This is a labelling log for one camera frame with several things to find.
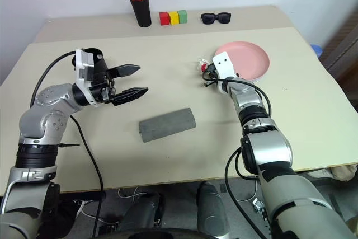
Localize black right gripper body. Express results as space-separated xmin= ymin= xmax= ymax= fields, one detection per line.
xmin=201 ymin=63 xmax=222 ymax=87

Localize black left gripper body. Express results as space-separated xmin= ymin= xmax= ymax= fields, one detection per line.
xmin=90 ymin=68 xmax=119 ymax=106

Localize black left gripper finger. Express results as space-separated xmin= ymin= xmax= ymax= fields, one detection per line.
xmin=107 ymin=64 xmax=142 ymax=79
xmin=111 ymin=87 xmax=149 ymax=107

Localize white red wrapper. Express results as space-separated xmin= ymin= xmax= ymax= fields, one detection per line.
xmin=195 ymin=57 xmax=215 ymax=73

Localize pink plate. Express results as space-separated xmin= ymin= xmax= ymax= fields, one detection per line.
xmin=214 ymin=41 xmax=271 ymax=82

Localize black sunglasses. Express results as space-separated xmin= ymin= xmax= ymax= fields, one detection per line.
xmin=200 ymin=12 xmax=232 ymax=25

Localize tall black tool holder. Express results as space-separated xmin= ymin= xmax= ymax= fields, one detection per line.
xmin=129 ymin=0 xmax=153 ymax=28

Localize small blue object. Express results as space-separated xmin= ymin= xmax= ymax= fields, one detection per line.
xmin=310 ymin=43 xmax=324 ymax=57

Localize dark rounded shape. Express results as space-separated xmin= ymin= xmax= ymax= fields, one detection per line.
xmin=196 ymin=182 xmax=229 ymax=233
xmin=120 ymin=193 xmax=166 ymax=233

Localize small grey metal connector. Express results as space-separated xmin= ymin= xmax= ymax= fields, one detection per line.
xmin=251 ymin=198 xmax=266 ymax=212

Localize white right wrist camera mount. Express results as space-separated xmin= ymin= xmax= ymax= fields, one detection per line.
xmin=211 ymin=50 xmax=241 ymax=95

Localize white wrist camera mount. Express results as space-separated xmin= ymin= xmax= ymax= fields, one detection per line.
xmin=74 ymin=48 xmax=99 ymax=108
xmin=211 ymin=50 xmax=241 ymax=95

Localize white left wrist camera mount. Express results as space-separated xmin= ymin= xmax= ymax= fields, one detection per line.
xmin=74 ymin=48 xmax=99 ymax=108

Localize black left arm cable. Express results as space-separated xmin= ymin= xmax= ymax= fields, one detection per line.
xmin=30 ymin=50 xmax=104 ymax=238

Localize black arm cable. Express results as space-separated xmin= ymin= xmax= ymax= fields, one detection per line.
xmin=30 ymin=50 xmax=104 ymax=238
xmin=201 ymin=69 xmax=272 ymax=239

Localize white floor cable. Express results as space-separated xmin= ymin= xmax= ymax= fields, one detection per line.
xmin=117 ymin=186 xmax=148 ymax=200
xmin=220 ymin=179 xmax=258 ymax=203

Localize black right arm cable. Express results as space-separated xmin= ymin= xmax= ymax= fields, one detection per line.
xmin=201 ymin=69 xmax=272 ymax=239

